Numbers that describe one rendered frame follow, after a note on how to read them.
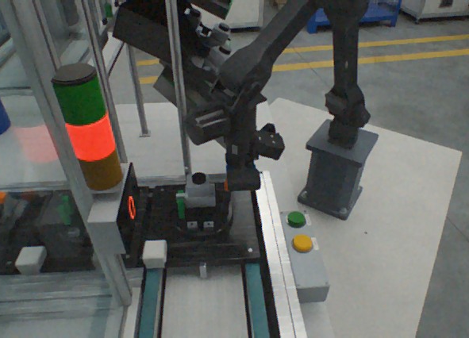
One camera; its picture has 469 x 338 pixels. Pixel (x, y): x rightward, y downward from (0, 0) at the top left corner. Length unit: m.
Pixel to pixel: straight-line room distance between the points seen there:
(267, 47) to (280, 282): 0.44
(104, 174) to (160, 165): 0.70
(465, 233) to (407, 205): 1.35
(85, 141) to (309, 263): 0.51
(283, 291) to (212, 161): 0.56
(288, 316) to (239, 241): 0.19
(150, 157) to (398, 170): 0.80
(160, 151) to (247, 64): 0.69
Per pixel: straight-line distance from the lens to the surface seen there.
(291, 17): 0.64
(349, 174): 0.94
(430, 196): 1.19
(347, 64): 0.80
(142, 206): 0.89
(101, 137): 0.46
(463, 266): 2.28
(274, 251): 0.79
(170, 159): 1.19
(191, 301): 0.78
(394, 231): 1.04
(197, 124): 0.60
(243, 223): 0.82
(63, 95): 0.43
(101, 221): 0.49
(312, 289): 0.76
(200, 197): 0.76
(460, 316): 2.08
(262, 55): 0.61
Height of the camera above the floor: 1.58
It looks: 40 degrees down
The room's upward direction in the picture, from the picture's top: straight up
